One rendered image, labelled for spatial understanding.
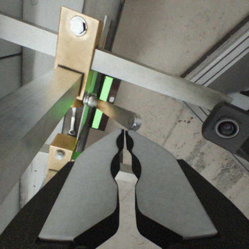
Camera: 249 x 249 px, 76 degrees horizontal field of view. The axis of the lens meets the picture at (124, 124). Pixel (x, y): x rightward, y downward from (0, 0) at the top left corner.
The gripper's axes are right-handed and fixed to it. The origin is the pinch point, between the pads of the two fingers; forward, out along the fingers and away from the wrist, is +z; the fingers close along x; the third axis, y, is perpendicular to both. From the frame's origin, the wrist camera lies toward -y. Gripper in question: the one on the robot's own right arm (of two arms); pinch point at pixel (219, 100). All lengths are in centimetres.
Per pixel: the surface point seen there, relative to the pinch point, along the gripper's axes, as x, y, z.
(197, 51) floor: 9, 26, 83
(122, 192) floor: -139, 25, 83
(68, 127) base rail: -24.6, -29.3, 11.9
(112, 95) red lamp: -10.3, -19.6, 11.9
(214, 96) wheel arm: 1.0, -4.0, -3.7
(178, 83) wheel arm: 1.0, -10.7, -3.8
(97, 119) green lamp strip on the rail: -18.9, -21.5, 11.9
